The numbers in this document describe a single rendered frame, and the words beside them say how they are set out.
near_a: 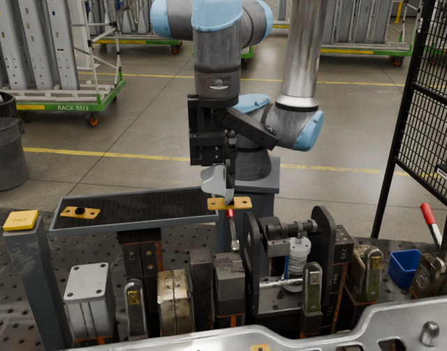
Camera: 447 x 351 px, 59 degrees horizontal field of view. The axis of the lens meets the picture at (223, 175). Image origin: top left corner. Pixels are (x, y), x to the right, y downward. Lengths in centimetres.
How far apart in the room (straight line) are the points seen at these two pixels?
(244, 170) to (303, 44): 38
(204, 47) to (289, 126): 49
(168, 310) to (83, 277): 18
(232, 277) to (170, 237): 76
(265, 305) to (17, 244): 58
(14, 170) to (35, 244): 264
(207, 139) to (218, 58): 13
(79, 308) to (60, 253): 79
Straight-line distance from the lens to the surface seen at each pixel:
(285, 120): 106
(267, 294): 100
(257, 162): 116
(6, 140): 350
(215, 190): 72
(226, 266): 90
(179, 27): 76
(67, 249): 164
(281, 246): 85
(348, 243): 94
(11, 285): 157
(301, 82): 105
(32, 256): 103
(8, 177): 362
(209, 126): 67
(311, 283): 90
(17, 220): 101
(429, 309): 102
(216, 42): 61
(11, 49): 517
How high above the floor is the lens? 168
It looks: 29 degrees down
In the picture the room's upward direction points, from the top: straight up
